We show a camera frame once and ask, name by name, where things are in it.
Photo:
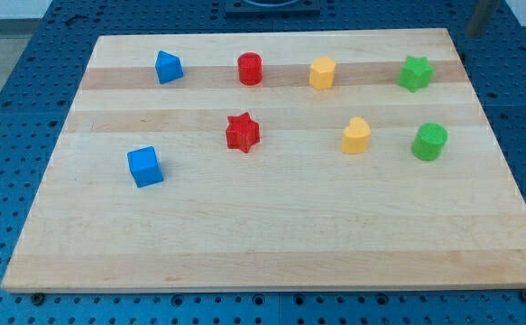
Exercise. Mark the wooden board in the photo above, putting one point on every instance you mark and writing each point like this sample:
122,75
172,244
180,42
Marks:
293,214

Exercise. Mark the green star block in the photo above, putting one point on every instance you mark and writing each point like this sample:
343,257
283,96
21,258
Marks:
416,73

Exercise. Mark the grey metal pusher rod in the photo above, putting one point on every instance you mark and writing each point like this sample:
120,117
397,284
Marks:
481,17

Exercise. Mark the yellow heart block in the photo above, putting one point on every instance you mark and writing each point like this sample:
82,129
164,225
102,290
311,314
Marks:
356,136

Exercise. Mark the yellow hexagon block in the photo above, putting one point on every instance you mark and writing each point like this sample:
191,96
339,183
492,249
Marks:
322,73

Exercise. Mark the red star block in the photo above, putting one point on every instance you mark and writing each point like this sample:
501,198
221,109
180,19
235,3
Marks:
242,132

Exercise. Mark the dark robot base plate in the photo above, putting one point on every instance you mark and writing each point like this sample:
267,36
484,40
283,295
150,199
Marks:
246,7

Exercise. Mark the blue triangular prism block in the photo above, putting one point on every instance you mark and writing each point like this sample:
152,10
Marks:
168,67

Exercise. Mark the green cylinder block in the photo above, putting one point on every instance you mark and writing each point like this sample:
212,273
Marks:
429,141

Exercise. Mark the red cylinder block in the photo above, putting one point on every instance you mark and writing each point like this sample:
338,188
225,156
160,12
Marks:
250,68

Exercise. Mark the blue cube block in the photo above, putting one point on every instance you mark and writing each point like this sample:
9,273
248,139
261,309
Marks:
144,167

